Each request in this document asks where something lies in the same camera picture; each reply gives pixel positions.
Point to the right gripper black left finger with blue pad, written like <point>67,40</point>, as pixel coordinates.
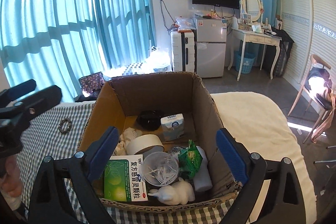
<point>49,201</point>

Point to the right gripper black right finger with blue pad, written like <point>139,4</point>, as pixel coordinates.
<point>283,201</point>

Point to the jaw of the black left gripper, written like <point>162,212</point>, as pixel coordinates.
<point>38,103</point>
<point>12,94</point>

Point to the white lace cloth bundle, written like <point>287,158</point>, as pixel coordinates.
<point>125,138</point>

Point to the white bear toy blue star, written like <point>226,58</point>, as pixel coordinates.
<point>178,193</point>

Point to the green snack packet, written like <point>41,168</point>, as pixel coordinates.
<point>190,160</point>

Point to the black round lidded container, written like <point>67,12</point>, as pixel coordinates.
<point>150,120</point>

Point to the blue white tissue pack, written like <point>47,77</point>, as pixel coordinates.
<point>173,127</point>

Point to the person's left hand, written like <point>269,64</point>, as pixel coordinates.
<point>11,182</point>

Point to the checkered gingham tablecloth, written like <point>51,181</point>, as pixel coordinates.
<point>58,133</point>

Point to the patterned dark bag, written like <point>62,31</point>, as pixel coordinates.
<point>91,83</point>

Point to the green white medicine box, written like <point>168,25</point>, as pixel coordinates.
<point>123,181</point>

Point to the cream fuzzy blanket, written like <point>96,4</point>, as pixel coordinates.
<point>258,123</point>

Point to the teal window curtain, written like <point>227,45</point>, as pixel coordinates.
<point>57,42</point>

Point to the white tape roll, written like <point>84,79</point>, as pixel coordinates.
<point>145,145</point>

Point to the pack of water bottles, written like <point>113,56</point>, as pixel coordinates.
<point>134,69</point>

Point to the clear cotton swab cup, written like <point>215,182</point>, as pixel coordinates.
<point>160,169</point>

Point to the wooden chair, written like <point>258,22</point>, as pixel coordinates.
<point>318,85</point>

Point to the brown cardboard box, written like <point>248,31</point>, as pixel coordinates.
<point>122,99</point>

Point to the large water jug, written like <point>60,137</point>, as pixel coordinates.
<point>159,60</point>

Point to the blue laundry basket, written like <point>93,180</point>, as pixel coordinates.
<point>248,62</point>

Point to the white suitcase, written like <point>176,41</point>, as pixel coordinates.
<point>183,51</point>

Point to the silver mini fridge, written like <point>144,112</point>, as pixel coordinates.
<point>211,37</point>

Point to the oval vanity mirror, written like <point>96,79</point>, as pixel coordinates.
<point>252,7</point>

